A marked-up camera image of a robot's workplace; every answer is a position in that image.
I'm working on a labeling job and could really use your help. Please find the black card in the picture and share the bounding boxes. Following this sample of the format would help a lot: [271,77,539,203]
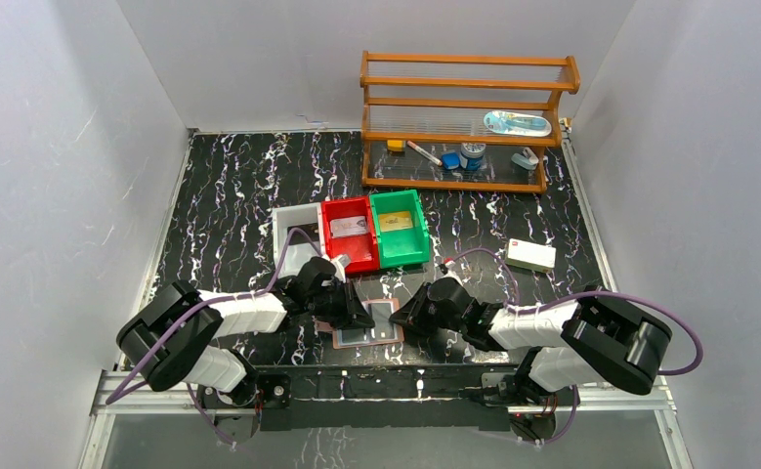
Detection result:
[288,223,319,245]

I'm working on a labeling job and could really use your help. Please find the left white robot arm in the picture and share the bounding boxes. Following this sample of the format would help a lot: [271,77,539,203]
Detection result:
[116,256,375,406]

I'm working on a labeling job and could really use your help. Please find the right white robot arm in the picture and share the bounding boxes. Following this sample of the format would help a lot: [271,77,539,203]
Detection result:
[390,277,672,405]

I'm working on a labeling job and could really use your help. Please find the white silver card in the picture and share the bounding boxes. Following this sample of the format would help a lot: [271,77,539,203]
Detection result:
[329,216,369,238]

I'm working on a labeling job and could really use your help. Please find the gold yellow card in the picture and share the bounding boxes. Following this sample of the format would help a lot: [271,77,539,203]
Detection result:
[377,211,414,233]

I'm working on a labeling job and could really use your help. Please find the green plastic bin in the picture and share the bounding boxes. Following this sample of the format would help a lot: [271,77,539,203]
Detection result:
[369,190,431,269]

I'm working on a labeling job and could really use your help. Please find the red plastic bin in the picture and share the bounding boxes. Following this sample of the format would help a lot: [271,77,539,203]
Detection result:
[321,195,380,275]

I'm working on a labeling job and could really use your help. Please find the white plastic bin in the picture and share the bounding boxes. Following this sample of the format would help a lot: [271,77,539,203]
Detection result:
[272,202,325,270]

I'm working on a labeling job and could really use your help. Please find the white box red label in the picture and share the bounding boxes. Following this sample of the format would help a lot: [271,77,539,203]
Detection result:
[505,238,556,274]

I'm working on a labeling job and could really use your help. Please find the blue small block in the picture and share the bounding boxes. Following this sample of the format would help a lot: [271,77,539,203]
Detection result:
[441,151,460,171]

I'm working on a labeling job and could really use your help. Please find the red white marker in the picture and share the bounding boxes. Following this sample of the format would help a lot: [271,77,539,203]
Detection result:
[406,141,443,167]

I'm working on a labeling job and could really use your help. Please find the yellow small block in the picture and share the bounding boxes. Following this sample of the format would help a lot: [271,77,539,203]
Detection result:
[386,140,406,153]

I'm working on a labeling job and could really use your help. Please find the grey stapler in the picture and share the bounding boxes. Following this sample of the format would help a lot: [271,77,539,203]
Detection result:
[511,148,540,171]

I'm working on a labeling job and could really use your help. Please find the wooden shelf rack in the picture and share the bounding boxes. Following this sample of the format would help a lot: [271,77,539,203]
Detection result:
[359,51,581,194]

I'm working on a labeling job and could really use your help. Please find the clear blister package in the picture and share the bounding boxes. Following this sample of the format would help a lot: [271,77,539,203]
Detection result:
[483,110,552,138]

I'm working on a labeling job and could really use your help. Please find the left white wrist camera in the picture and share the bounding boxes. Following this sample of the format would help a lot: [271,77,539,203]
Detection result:
[330,254,351,272]

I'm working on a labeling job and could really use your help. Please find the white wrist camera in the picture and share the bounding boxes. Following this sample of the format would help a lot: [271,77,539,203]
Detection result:
[330,254,351,272]
[438,259,463,284]

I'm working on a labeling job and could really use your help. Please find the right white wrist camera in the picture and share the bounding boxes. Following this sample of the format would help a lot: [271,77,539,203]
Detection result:
[438,259,463,284]

